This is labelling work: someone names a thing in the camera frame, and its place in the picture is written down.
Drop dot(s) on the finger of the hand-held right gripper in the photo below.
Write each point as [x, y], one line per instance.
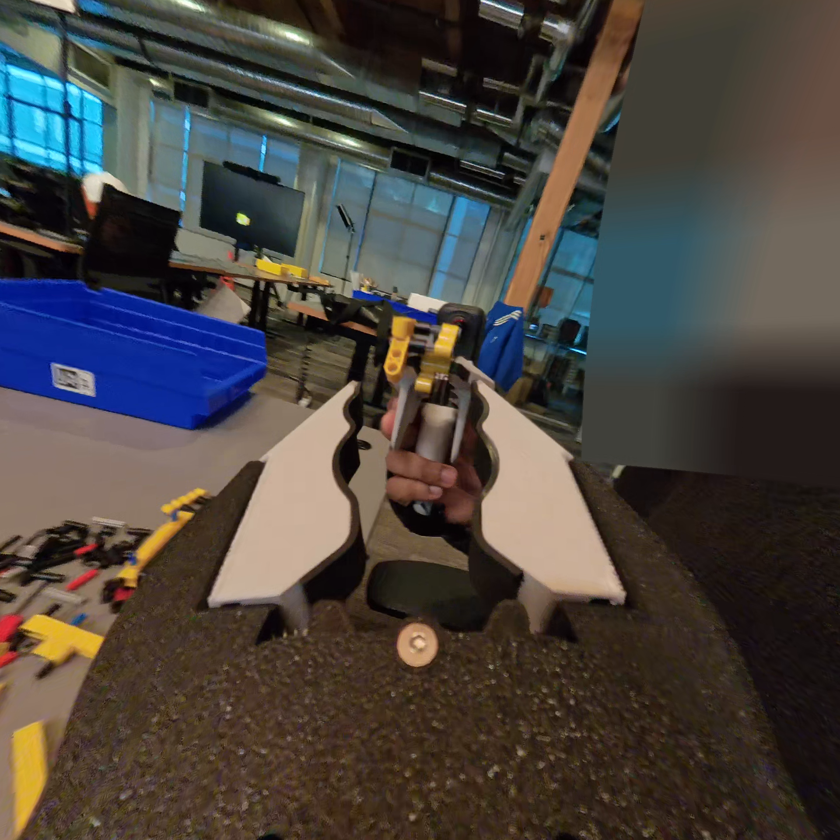
[403, 413]
[464, 407]

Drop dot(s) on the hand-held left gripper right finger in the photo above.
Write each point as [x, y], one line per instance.
[551, 525]

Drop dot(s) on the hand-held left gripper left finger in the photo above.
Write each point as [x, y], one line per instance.
[289, 518]

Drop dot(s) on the yellow toy brick assembly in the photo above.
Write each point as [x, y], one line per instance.
[443, 341]

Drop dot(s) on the person's right hand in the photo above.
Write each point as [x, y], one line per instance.
[426, 482]

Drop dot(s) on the blue jacket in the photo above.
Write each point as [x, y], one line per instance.
[505, 341]

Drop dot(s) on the white box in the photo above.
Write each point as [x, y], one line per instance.
[423, 300]

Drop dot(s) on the glass display shelving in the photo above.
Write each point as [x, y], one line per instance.
[558, 334]

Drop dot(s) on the yellow studded toy plate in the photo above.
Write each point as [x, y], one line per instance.
[184, 502]

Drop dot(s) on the small blue bin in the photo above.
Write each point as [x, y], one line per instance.
[367, 296]

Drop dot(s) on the black bag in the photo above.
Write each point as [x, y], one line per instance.
[348, 308]

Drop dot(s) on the small wooden desk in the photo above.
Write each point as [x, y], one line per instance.
[308, 310]

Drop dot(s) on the long yellow toy beam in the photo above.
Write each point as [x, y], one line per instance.
[151, 548]

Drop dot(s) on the black light stand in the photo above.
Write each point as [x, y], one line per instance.
[344, 216]

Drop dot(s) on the yellow box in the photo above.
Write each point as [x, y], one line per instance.
[275, 267]

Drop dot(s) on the white leaning board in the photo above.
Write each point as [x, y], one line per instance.
[226, 305]

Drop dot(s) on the pile of black red pins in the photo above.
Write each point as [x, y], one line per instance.
[65, 558]

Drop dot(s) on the blue plastic bin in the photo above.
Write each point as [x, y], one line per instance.
[131, 341]

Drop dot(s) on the long wooden desk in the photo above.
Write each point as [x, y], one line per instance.
[197, 266]

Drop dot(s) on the black monitor on stand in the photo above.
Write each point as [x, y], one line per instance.
[249, 203]

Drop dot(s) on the yellow toy angle piece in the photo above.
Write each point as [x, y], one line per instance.
[59, 640]

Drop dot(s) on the black office chair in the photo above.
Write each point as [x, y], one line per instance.
[131, 236]

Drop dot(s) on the yellow toy wedge panel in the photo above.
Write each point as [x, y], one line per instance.
[29, 774]

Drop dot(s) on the wooden post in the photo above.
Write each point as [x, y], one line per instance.
[564, 164]

